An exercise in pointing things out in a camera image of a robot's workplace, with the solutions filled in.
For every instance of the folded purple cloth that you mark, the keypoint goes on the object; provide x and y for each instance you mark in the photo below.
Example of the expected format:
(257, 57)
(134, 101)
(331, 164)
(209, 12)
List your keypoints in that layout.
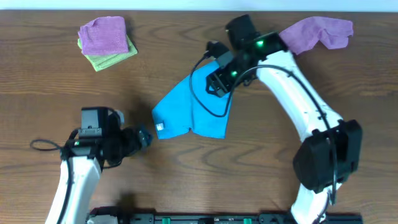
(102, 25)

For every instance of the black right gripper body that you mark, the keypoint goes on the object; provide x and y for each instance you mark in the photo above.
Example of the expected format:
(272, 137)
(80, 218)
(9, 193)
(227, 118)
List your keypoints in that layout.
(226, 78)

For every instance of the crumpled purple cloth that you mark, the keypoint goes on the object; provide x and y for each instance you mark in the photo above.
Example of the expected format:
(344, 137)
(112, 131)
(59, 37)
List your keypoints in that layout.
(305, 34)

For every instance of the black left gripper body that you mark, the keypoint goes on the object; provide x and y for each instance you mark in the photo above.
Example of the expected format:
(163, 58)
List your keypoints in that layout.
(137, 139)

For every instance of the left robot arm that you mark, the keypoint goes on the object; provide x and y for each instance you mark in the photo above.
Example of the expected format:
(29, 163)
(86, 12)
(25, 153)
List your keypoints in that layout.
(100, 139)

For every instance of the blue microfiber cloth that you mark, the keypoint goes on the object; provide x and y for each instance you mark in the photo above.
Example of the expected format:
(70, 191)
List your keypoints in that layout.
(179, 112)

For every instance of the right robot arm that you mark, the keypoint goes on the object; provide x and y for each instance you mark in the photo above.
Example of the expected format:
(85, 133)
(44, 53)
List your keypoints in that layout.
(330, 146)

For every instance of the folded green cloth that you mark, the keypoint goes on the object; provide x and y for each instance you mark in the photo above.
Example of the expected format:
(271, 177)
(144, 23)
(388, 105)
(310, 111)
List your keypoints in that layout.
(107, 59)

